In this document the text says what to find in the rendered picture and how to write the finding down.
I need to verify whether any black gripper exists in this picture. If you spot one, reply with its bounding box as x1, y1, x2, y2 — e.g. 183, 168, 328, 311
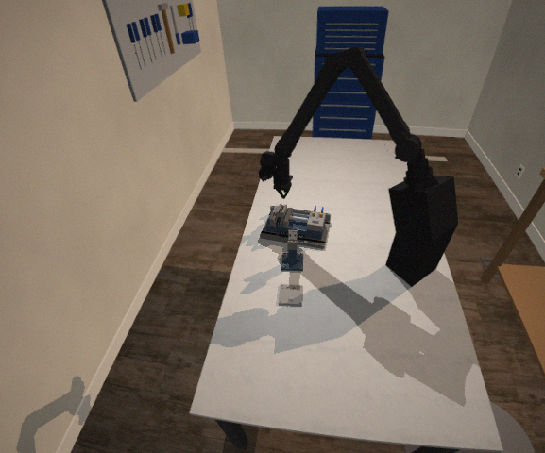
274, 172, 293, 199

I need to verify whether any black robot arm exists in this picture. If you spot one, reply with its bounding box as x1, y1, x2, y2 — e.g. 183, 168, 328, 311
259, 46, 438, 190

